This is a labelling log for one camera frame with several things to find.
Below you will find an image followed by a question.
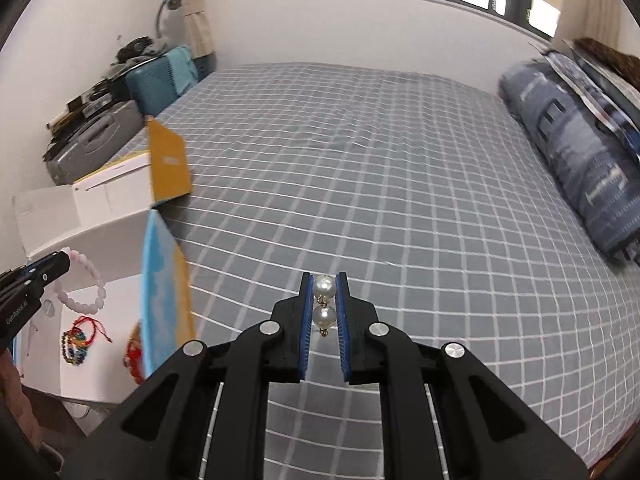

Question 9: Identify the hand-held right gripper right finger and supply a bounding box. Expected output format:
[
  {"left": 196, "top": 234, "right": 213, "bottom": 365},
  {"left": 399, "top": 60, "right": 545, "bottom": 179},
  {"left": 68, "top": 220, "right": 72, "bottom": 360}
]
[{"left": 335, "top": 271, "right": 588, "bottom": 480}]

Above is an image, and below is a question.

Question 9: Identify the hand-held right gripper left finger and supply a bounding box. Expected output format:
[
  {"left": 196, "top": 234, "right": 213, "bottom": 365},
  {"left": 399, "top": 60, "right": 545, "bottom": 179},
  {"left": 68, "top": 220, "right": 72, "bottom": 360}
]
[{"left": 60, "top": 272, "right": 313, "bottom": 480}]

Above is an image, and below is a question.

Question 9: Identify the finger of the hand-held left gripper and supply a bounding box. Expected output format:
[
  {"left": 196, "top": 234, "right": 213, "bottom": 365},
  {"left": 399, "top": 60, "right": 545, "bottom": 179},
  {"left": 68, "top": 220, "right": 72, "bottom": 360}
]
[
  {"left": 0, "top": 267, "right": 28, "bottom": 293},
  {"left": 17, "top": 250, "right": 71, "bottom": 293}
]

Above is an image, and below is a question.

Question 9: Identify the pearl drop earring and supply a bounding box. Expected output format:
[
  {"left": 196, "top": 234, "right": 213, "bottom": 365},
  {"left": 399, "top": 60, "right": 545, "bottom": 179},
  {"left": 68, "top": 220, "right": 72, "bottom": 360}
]
[{"left": 311, "top": 274, "right": 337, "bottom": 337}]

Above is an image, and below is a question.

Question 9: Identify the pink bead bracelet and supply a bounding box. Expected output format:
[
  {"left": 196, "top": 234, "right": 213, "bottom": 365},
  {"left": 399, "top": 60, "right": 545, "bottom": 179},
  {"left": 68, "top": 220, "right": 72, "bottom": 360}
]
[{"left": 52, "top": 247, "right": 108, "bottom": 313}]

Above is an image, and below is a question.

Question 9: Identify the red cord bracelet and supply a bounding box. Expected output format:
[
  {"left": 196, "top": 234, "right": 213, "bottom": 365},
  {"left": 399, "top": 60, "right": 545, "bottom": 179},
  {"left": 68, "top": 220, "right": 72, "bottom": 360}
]
[{"left": 74, "top": 316, "right": 114, "bottom": 345}]

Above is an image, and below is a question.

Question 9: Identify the sky print cardboard box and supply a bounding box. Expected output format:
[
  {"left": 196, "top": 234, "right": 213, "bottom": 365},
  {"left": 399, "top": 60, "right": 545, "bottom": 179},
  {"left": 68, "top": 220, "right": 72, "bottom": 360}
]
[{"left": 12, "top": 116, "right": 197, "bottom": 406}]

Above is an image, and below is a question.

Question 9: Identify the person's left forearm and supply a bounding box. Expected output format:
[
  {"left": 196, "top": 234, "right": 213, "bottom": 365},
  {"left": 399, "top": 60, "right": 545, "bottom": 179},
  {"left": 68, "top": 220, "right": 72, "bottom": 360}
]
[{"left": 0, "top": 350, "right": 41, "bottom": 453}]

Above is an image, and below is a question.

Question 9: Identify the grey suitcase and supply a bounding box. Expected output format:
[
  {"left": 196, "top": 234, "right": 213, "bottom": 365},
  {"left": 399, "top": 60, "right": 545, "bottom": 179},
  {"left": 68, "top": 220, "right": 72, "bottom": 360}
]
[{"left": 44, "top": 100, "right": 148, "bottom": 186}]

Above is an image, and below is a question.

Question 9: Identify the grey checked bed sheet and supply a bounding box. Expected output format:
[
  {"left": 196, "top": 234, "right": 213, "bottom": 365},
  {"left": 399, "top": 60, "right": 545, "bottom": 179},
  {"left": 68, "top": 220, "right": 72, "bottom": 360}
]
[{"left": 150, "top": 62, "right": 640, "bottom": 480}]

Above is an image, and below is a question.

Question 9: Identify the stack of dark boxes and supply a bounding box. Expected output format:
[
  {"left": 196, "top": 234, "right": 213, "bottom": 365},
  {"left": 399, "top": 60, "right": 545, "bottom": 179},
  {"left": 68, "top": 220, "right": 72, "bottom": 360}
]
[{"left": 47, "top": 77, "right": 128, "bottom": 136}]

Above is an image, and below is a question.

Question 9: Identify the teal suitcase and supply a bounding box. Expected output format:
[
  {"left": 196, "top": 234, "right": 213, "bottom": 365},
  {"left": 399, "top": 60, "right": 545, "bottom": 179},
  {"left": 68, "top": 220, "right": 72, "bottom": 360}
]
[{"left": 125, "top": 46, "right": 201, "bottom": 117}]

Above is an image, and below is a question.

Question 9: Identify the dark clothing pile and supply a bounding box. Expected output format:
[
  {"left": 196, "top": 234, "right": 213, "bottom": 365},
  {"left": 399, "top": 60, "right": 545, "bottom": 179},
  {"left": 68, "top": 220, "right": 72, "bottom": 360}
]
[{"left": 107, "top": 35, "right": 173, "bottom": 68}]

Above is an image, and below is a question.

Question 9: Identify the light blue cloth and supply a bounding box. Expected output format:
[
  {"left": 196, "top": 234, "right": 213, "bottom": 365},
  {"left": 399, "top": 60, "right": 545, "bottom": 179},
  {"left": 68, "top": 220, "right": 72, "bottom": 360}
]
[{"left": 167, "top": 46, "right": 195, "bottom": 92}]

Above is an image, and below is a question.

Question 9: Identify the blue grey striped pillow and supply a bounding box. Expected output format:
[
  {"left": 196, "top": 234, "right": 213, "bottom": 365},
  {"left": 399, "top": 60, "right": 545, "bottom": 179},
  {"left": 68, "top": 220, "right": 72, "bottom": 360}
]
[{"left": 498, "top": 52, "right": 640, "bottom": 263}]

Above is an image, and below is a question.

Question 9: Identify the blue desk lamp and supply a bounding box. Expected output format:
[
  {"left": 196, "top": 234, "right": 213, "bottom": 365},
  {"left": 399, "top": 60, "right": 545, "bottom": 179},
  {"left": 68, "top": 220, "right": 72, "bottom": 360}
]
[{"left": 154, "top": 0, "right": 185, "bottom": 43}]

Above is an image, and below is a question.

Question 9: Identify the beige curtain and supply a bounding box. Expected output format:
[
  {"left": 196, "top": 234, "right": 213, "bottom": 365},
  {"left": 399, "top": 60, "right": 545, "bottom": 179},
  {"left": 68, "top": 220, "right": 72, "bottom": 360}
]
[
  {"left": 172, "top": 0, "right": 218, "bottom": 73},
  {"left": 552, "top": 0, "right": 640, "bottom": 61}
]

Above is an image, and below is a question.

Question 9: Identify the blue printed pillow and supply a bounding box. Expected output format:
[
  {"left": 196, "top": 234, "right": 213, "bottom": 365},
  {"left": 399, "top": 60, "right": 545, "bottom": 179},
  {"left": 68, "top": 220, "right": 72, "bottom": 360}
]
[{"left": 542, "top": 37, "right": 640, "bottom": 161}]

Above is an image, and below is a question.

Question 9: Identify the brown furry item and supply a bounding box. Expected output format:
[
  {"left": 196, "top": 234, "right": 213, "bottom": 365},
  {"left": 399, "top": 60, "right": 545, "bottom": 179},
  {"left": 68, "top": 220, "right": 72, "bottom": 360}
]
[{"left": 574, "top": 37, "right": 640, "bottom": 78}]

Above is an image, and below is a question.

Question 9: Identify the multicolour bead bracelet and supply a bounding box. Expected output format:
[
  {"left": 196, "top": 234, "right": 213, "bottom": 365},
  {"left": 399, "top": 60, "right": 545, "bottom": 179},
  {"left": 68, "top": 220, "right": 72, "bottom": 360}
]
[{"left": 61, "top": 329, "right": 92, "bottom": 367}]

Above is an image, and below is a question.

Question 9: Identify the red charm bracelet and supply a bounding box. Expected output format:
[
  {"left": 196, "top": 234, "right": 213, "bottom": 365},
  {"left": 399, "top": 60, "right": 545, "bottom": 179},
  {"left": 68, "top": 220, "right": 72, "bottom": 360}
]
[{"left": 123, "top": 324, "right": 147, "bottom": 386}]

